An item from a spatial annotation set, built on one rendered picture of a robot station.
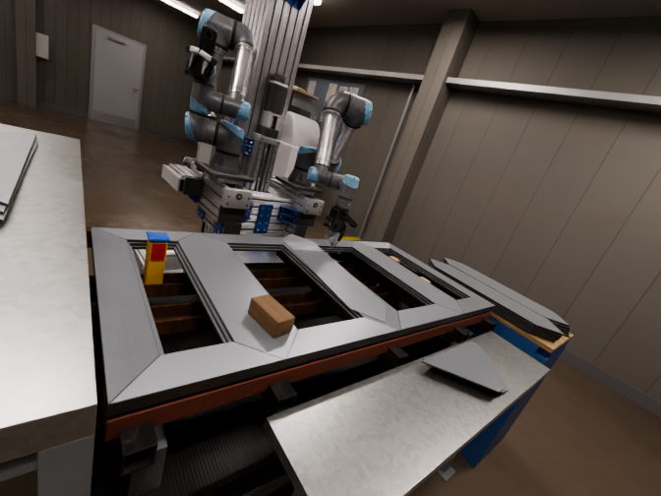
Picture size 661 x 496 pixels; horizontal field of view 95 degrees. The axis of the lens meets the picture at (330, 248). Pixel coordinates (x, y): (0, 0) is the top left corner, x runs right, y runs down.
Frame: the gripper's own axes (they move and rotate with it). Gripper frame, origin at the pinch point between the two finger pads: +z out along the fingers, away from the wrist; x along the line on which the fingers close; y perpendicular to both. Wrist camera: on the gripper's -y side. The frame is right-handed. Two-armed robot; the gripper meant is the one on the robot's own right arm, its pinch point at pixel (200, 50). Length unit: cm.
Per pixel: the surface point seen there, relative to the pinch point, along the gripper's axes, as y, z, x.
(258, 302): 52, 41, -34
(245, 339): 57, 50, -32
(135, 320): 61, 46, -8
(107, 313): 61, 44, -3
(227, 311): 58, 39, -28
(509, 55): -176, -226, -269
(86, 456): 46, 86, -11
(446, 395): 58, 58, -94
